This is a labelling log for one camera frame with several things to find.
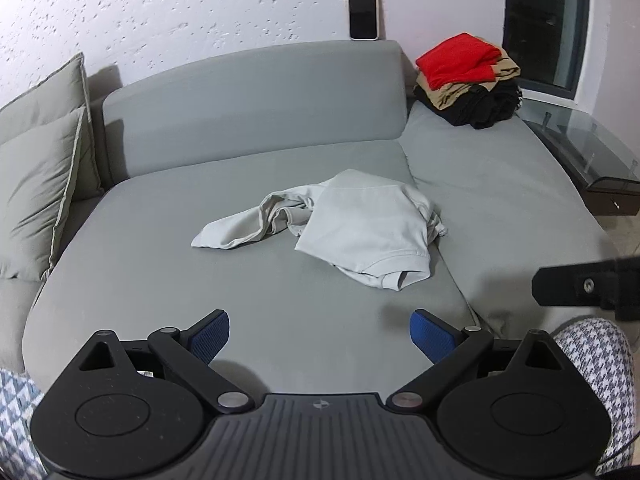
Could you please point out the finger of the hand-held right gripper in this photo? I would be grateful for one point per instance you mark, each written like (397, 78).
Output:
(565, 285)

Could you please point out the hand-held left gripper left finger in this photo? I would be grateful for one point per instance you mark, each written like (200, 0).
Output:
(212, 334)

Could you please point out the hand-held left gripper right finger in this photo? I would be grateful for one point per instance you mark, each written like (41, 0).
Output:
(426, 331)

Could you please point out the white shirt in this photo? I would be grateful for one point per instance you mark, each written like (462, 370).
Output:
(370, 225)

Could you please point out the stack of folded clothes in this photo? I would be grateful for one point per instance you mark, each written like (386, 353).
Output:
(502, 72)

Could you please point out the glass side table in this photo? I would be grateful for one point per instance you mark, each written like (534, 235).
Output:
(590, 142)

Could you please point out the black folded garment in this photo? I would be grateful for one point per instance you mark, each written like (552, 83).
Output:
(487, 105)

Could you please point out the small grey cushion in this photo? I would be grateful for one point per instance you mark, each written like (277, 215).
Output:
(35, 195)

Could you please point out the grey sofa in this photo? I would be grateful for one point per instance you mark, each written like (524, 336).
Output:
(250, 110)

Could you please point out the red folded garment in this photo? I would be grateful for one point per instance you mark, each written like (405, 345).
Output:
(457, 57)

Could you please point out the dark window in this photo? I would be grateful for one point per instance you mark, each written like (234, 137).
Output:
(545, 25)

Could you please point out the large grey cushion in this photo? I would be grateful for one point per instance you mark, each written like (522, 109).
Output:
(45, 100)

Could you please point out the black smartphone white case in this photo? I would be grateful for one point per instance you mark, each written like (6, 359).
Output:
(362, 12)

